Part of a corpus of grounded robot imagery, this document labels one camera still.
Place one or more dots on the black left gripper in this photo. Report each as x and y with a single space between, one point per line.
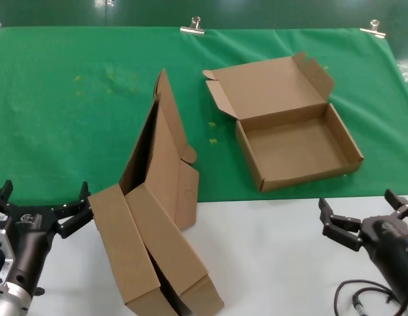
29 237

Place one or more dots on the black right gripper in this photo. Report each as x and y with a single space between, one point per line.
391 253

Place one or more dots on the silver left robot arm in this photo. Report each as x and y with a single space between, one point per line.
10 301

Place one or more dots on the green table cloth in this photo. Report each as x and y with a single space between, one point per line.
75 138

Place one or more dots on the silver metal wrist bracket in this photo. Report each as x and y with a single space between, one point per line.
1 243

